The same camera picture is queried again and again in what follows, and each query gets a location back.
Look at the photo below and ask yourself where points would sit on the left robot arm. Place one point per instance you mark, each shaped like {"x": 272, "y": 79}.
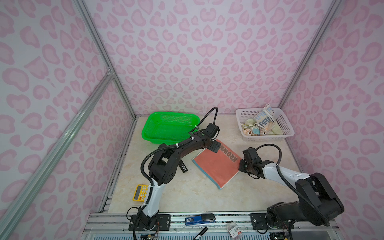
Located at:
{"x": 159, "y": 167}

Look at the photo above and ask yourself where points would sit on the yellow calculator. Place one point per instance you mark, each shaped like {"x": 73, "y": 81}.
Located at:
{"x": 140, "y": 193}

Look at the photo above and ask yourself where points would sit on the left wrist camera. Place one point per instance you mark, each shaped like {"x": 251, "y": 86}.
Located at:
{"x": 212, "y": 130}

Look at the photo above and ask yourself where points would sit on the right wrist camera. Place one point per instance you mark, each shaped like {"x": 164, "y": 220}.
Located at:
{"x": 251, "y": 156}

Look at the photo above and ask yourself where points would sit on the white blue lettered towel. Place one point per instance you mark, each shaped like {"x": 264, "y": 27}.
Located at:
{"x": 266, "y": 119}

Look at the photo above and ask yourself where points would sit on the pale green towel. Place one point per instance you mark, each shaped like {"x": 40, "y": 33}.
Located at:
{"x": 276, "y": 130}

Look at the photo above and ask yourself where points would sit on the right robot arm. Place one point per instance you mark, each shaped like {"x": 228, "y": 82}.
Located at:
{"x": 317, "y": 201}

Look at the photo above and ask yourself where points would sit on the black pen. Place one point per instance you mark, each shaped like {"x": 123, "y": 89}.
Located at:
{"x": 201, "y": 233}

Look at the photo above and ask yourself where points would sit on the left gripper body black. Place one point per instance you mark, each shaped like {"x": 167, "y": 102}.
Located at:
{"x": 214, "y": 146}

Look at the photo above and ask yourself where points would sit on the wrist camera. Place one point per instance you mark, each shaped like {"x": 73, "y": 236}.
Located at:
{"x": 251, "y": 156}
{"x": 212, "y": 130}

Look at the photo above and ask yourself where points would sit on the black marker device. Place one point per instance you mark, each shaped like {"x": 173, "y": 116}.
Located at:
{"x": 182, "y": 166}

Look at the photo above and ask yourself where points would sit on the small plastic bag red label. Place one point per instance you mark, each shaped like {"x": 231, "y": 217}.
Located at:
{"x": 234, "y": 231}

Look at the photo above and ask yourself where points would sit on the cream orange patterned towel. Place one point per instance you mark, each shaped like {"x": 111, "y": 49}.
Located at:
{"x": 251, "y": 128}

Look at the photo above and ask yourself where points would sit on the blue stapler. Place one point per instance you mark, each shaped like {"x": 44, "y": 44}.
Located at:
{"x": 200, "y": 219}

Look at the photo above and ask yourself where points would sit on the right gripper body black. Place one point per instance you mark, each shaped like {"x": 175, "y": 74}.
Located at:
{"x": 244, "y": 167}

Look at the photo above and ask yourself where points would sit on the aluminium frame rail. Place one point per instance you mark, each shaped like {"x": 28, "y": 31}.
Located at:
{"x": 64, "y": 120}

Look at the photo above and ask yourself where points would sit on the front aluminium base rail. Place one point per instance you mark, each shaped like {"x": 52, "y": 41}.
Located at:
{"x": 117, "y": 226}

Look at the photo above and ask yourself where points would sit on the green plastic basket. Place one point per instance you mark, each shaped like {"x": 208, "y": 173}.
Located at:
{"x": 168, "y": 127}

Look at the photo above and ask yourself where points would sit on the white plastic basket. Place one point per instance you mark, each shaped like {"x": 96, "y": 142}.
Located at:
{"x": 280, "y": 117}

